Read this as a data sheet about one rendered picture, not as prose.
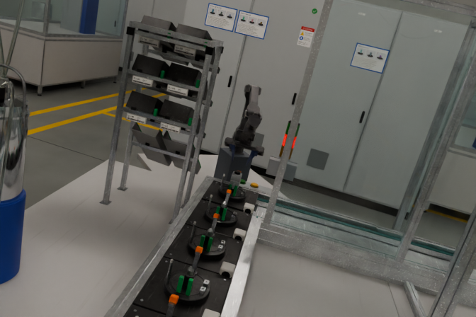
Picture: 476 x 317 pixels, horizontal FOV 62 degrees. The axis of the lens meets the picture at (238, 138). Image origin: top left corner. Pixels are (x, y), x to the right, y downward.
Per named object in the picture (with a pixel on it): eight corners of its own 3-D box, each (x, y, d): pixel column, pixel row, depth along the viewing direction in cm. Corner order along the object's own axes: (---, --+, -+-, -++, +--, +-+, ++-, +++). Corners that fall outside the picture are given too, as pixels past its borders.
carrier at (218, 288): (161, 261, 133) (168, 228, 129) (230, 283, 130) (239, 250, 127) (130, 308, 110) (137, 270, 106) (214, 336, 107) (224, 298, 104)
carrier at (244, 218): (200, 203, 180) (205, 177, 176) (251, 218, 177) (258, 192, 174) (183, 227, 157) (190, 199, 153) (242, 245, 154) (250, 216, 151)
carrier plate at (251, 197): (212, 183, 204) (213, 179, 203) (258, 196, 202) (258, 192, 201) (200, 202, 181) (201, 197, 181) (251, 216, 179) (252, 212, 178)
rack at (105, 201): (120, 186, 197) (146, 22, 175) (190, 206, 194) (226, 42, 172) (99, 202, 177) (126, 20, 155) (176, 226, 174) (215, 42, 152)
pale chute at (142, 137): (146, 158, 206) (151, 151, 208) (168, 166, 202) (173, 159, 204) (130, 129, 182) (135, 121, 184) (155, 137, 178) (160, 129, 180)
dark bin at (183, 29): (193, 66, 188) (199, 52, 189) (218, 73, 184) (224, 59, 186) (171, 39, 161) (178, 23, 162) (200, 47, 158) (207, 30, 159)
